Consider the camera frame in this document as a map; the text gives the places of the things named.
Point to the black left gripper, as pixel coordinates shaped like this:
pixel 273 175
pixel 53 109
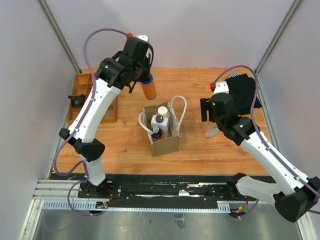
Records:
pixel 146 76

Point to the clear bottle pink cap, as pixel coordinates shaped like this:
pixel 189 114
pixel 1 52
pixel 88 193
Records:
pixel 212 132

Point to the left aluminium frame post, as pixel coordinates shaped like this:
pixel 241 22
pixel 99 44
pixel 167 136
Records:
pixel 59 35

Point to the aluminium frame post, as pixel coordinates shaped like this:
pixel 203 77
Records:
pixel 295 5
pixel 59 35

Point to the blue white striped cloth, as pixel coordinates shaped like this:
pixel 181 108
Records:
pixel 234 74

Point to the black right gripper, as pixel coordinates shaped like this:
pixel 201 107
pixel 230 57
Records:
pixel 206 105

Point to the wooden compartment tray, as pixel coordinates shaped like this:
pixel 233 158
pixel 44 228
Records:
pixel 80 91

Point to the beige canvas bag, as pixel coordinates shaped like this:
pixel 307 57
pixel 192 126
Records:
pixel 171 141

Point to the cream bottle beige cap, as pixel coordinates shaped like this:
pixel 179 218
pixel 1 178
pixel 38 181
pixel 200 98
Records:
pixel 163 111

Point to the orange bottle blue pump collar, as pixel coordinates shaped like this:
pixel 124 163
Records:
pixel 148 86

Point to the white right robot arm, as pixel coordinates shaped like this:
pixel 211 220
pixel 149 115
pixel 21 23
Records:
pixel 293 193

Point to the black garment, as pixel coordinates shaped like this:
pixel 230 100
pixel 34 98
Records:
pixel 242 89

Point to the rolled tie orange pattern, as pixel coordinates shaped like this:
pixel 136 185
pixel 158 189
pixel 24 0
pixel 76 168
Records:
pixel 77 101

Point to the white bottle grey cap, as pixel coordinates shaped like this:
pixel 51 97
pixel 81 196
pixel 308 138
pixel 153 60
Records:
pixel 161 122

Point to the right aluminium frame post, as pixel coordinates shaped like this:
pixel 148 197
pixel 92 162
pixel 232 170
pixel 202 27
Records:
pixel 295 5

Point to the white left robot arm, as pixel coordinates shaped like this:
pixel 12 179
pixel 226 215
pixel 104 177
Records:
pixel 124 69

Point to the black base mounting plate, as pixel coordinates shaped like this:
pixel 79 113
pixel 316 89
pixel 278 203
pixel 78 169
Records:
pixel 162 191

